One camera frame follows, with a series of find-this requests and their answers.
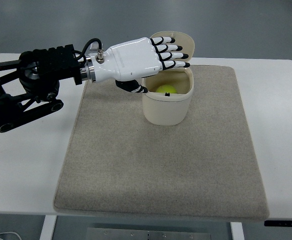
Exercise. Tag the white right table leg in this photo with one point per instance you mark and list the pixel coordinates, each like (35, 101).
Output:
(237, 231)

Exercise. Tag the grey metal floor plate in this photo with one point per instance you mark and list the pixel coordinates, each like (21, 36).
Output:
(135, 234)

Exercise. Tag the black desk control panel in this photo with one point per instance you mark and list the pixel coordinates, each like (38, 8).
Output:
(278, 223)

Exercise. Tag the beige felt mat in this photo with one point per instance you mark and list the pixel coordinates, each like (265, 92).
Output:
(119, 163)

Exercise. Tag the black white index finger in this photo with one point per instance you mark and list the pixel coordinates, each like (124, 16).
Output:
(172, 64)

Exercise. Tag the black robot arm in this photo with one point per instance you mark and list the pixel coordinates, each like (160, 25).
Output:
(29, 85)

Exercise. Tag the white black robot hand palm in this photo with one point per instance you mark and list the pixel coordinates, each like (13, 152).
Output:
(123, 62)

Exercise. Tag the white table leg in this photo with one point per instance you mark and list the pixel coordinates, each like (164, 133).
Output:
(48, 228)
(237, 231)

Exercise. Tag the white object at floor corner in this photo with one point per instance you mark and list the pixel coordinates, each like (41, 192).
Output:
(10, 235)

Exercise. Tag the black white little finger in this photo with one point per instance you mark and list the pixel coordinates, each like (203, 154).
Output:
(162, 40)

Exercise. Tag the yellow tennis ball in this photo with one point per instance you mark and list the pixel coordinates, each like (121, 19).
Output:
(166, 88)

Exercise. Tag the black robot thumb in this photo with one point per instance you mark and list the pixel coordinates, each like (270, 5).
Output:
(131, 86)

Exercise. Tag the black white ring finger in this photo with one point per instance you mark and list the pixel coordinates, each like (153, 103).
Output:
(163, 48)

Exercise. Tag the cream lidded bin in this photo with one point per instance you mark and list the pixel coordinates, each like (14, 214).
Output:
(166, 108)

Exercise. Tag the white left table leg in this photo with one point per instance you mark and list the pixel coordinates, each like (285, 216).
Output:
(48, 228)

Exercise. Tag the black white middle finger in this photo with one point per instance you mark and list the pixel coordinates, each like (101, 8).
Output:
(169, 56)

